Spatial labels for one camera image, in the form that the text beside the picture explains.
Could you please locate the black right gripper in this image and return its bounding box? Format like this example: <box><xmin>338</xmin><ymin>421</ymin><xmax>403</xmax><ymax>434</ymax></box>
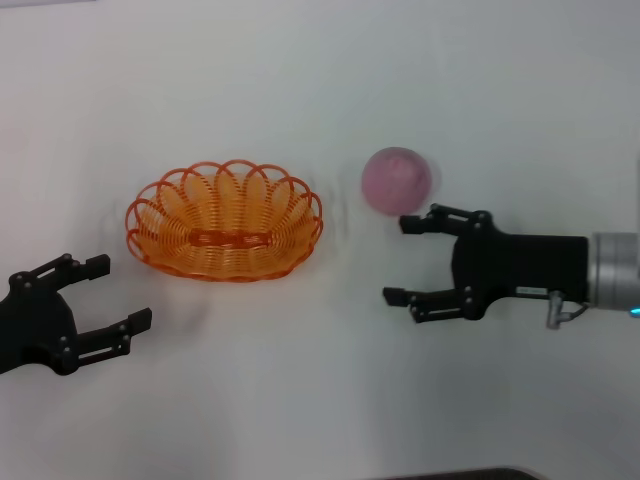
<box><xmin>382</xmin><ymin>202</ymin><xmax>590</xmax><ymax>325</ymax></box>

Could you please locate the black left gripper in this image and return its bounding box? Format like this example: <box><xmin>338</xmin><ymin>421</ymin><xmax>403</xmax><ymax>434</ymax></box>
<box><xmin>0</xmin><ymin>253</ymin><xmax>154</xmax><ymax>377</ymax></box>

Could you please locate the pink peach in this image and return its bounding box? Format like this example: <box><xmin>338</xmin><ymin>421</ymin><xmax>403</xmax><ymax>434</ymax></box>
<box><xmin>360</xmin><ymin>146</ymin><xmax>434</xmax><ymax>217</ymax></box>

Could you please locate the orange plastic woven basket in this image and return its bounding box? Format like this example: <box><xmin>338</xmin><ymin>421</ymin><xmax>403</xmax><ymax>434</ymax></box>
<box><xmin>124</xmin><ymin>159</ymin><xmax>325</xmax><ymax>284</ymax></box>

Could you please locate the black robot torso part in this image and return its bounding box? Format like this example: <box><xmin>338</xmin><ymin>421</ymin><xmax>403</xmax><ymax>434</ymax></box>
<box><xmin>384</xmin><ymin>467</ymin><xmax>544</xmax><ymax>480</ymax></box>

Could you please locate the right gripper connector cable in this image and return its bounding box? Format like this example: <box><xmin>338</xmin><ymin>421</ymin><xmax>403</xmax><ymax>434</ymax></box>
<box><xmin>546</xmin><ymin>289</ymin><xmax>591</xmax><ymax>331</ymax></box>

